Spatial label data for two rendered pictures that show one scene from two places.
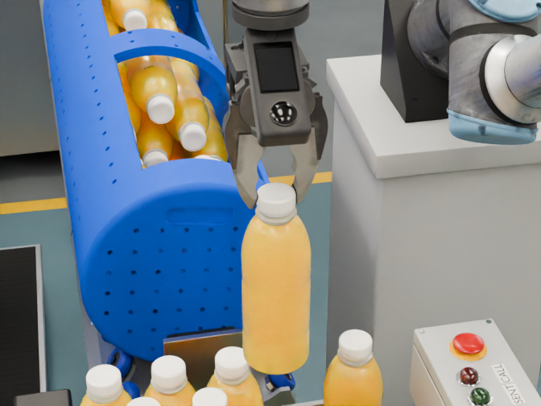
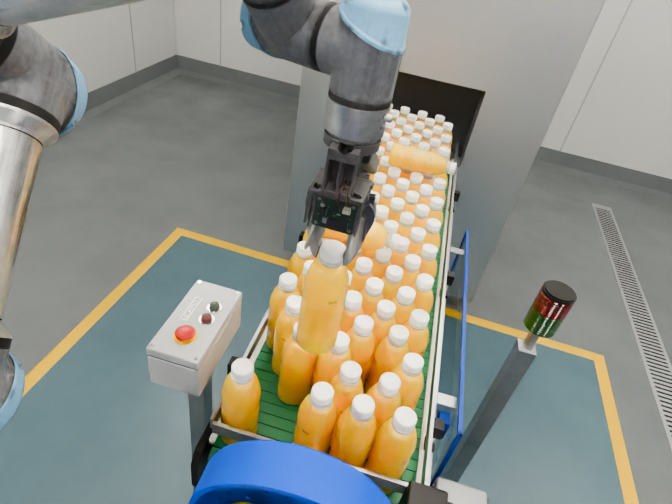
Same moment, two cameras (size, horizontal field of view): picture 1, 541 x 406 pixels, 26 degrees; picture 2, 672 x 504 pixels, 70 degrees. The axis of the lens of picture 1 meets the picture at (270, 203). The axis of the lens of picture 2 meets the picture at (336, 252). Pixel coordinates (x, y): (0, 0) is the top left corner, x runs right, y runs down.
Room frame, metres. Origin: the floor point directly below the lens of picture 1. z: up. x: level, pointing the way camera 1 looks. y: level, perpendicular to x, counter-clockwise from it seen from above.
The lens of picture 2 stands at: (1.52, 0.19, 1.80)
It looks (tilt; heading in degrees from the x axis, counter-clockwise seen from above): 37 degrees down; 200
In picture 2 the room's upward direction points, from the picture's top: 11 degrees clockwise
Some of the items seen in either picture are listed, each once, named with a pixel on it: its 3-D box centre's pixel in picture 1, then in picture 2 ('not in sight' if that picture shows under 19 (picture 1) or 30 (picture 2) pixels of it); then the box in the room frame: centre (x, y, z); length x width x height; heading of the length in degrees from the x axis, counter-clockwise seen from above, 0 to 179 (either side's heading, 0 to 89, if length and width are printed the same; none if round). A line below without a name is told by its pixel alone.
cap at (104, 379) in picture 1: (104, 383); (404, 420); (1.00, 0.19, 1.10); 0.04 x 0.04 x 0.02
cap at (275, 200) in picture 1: (275, 202); (332, 253); (0.98, -0.01, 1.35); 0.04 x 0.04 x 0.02
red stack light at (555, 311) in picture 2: not in sight; (553, 301); (0.70, 0.36, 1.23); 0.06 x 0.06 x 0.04
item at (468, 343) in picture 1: (468, 345); (185, 333); (1.06, -0.23, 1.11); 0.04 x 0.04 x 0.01
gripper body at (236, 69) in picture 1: (269, 58); (343, 178); (1.01, 0.00, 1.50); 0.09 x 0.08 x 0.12; 12
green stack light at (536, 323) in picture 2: not in sight; (544, 317); (0.70, 0.36, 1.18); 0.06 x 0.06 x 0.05
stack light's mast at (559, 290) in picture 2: not in sight; (543, 319); (0.70, 0.36, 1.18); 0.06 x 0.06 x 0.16
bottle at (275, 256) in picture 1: (275, 283); (323, 300); (0.98, -0.01, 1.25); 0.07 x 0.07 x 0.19
